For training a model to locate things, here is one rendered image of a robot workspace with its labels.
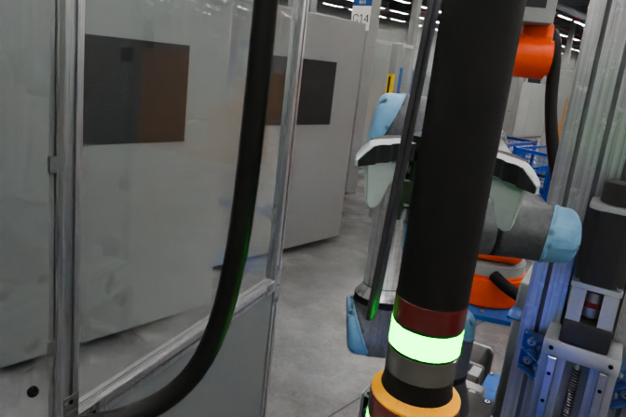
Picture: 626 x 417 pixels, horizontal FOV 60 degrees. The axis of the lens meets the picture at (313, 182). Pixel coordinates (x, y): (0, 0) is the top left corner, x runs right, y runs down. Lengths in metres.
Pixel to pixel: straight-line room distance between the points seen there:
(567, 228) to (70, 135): 0.78
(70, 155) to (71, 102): 0.09
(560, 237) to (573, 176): 0.46
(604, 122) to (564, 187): 0.14
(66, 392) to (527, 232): 0.88
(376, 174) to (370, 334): 0.68
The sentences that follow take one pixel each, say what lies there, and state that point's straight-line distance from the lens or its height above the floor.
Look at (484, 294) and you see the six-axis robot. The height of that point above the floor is 0.15.
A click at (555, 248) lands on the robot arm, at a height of 1.53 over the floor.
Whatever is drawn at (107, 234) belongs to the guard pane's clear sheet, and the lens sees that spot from 1.14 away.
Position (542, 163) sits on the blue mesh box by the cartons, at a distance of 6.86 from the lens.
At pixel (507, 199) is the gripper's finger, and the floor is 1.63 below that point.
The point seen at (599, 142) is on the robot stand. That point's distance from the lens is 1.18.
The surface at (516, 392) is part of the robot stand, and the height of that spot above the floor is 1.07.
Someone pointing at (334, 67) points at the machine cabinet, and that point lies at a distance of 4.86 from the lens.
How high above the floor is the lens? 1.73
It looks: 13 degrees down
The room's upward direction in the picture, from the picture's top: 7 degrees clockwise
